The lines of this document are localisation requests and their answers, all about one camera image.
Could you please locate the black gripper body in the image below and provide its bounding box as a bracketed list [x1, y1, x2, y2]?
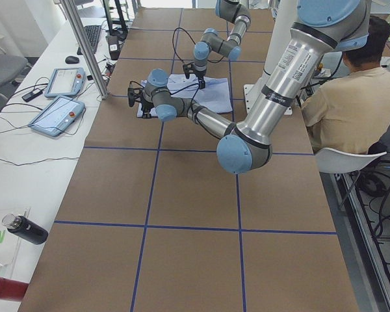
[194, 69, 206, 82]
[140, 94, 154, 116]

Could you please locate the light blue striped shirt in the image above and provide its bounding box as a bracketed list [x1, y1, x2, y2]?
[143, 69, 233, 114]

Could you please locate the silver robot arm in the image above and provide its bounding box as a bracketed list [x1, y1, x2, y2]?
[136, 1, 371, 174]
[185, 0, 252, 89]

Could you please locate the lower teach pendant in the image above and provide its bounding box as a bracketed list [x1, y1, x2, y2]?
[28, 96, 85, 137]

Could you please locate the teach pendant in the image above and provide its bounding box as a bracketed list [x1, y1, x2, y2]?
[44, 68, 86, 98]
[28, 96, 85, 137]

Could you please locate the upper teach pendant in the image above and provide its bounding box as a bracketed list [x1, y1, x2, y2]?
[44, 68, 86, 98]

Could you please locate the black computer mouse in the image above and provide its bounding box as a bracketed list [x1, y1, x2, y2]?
[65, 55, 79, 64]

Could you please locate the black keyboard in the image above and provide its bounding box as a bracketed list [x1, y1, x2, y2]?
[84, 25, 101, 53]

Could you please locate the white chair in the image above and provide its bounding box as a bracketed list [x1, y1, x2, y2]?
[314, 146, 388, 209]

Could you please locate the person in beige shirt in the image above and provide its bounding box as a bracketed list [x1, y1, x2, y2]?
[302, 16, 390, 154]

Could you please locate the black water bottle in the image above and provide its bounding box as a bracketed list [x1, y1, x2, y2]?
[2, 214, 48, 244]

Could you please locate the red bottle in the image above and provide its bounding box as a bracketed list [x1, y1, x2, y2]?
[0, 277, 29, 302]

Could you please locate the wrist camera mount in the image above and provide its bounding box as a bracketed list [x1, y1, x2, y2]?
[183, 62, 194, 79]
[127, 87, 142, 107]

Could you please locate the aluminium frame post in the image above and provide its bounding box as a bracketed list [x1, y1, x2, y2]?
[60, 0, 109, 99]

